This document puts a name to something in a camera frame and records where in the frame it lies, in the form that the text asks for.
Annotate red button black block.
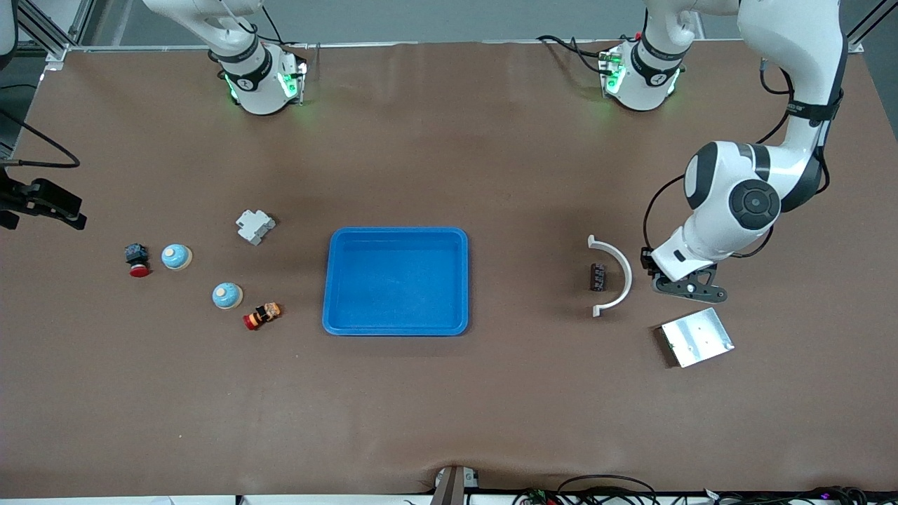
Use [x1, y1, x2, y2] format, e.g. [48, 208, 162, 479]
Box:
[124, 243, 151, 278]

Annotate aluminium metal plate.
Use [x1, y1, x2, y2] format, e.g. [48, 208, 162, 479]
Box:
[659, 307, 735, 368]

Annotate white grey plastic clip part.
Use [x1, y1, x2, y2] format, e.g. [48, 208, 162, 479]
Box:
[236, 209, 276, 246]

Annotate red yellow push button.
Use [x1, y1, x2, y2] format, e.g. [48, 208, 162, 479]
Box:
[243, 302, 283, 331]

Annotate blue plastic tray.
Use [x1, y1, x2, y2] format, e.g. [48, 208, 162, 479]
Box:
[322, 227, 469, 337]

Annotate grey metal table clamp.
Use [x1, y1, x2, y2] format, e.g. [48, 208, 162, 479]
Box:
[430, 465, 481, 505]

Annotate white curved half ring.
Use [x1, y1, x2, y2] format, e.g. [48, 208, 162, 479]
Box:
[587, 235, 633, 318]

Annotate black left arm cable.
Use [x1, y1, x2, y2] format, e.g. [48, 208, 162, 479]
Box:
[643, 60, 832, 260]

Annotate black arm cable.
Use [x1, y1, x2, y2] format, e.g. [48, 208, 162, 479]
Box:
[643, 60, 832, 260]
[0, 109, 80, 169]

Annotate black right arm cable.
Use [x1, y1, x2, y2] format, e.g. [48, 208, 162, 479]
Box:
[0, 109, 80, 169]

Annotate aluminium frame profile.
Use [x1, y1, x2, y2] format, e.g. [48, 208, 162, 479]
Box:
[845, 0, 898, 54]
[0, 0, 95, 71]

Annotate black left base cables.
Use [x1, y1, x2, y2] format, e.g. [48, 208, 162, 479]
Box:
[537, 34, 611, 74]

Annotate black base cables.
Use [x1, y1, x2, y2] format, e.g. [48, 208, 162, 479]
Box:
[261, 4, 309, 50]
[537, 34, 611, 74]

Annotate black cable loop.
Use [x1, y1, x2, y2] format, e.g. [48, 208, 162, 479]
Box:
[512, 475, 658, 505]

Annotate cable bundle with connectors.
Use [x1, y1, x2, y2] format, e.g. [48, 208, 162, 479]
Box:
[702, 485, 871, 505]

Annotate black right base cables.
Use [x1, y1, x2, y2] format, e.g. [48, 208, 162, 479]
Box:
[261, 4, 309, 50]

